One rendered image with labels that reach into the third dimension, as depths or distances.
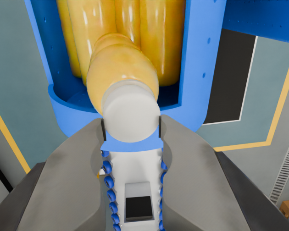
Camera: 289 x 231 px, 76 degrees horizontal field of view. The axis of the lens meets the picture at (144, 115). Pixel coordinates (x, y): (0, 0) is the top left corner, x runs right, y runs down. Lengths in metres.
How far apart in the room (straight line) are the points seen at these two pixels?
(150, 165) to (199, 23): 0.57
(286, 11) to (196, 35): 0.58
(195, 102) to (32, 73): 1.49
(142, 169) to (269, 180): 2.26
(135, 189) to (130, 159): 0.13
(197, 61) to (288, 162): 2.54
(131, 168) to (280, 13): 0.72
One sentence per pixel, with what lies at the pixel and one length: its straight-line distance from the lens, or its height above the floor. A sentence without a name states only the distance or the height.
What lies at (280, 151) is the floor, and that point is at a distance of 2.53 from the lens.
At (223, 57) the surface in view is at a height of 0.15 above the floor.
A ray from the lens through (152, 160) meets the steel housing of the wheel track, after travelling 0.70.
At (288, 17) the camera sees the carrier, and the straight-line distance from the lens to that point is 0.78.
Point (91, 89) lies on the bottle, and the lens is 0.16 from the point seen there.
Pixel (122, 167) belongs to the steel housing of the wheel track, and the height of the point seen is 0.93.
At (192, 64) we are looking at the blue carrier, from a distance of 0.23.
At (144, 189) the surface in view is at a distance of 0.76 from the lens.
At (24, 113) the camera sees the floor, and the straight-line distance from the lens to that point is 1.86.
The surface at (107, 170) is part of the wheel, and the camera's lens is 0.65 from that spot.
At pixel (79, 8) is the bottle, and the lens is 0.30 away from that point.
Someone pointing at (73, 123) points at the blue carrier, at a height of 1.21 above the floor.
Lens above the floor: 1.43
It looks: 59 degrees down
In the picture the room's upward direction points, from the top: 171 degrees clockwise
